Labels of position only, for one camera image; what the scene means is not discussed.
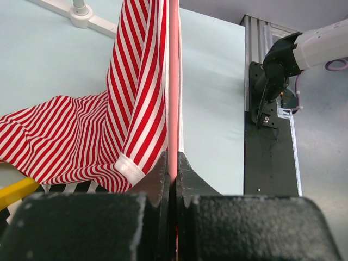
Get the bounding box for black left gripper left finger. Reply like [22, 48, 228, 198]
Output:
[1, 152, 169, 260]

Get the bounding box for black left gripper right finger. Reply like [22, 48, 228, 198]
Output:
[176, 152, 342, 260]

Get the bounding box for red white striped tank top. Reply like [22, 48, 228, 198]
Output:
[1, 1, 169, 193]

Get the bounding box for pink wire hanger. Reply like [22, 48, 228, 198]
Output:
[168, 1, 179, 260]

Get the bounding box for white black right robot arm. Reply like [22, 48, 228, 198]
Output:
[249, 20, 347, 129]

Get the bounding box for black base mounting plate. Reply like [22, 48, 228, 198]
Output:
[243, 61, 303, 196]

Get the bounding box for yellow plastic basket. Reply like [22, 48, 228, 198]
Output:
[0, 177, 39, 210]

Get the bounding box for silver white clothes rack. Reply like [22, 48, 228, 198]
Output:
[30, 0, 117, 39]

